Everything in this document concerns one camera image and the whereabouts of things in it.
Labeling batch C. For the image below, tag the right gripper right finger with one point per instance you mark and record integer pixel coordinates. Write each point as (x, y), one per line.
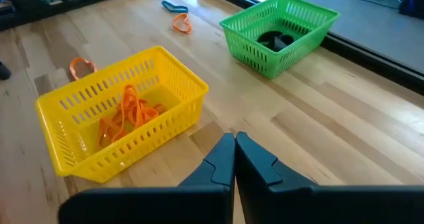
(314, 207)

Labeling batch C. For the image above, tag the blue rubber band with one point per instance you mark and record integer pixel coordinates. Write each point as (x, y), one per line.
(169, 6)

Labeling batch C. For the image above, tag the green plastic basket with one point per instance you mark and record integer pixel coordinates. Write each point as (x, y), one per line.
(245, 43)

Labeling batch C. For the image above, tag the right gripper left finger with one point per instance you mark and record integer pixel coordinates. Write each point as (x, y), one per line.
(165, 207)

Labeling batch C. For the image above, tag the dark floor equipment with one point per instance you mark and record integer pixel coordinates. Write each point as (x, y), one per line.
(414, 2)

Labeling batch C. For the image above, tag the yellow plastic basket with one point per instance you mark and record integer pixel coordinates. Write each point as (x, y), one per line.
(172, 94)

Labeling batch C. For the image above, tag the orange rubber band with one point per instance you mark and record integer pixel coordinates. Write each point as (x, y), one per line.
(149, 113)
(104, 131)
(72, 68)
(129, 98)
(173, 22)

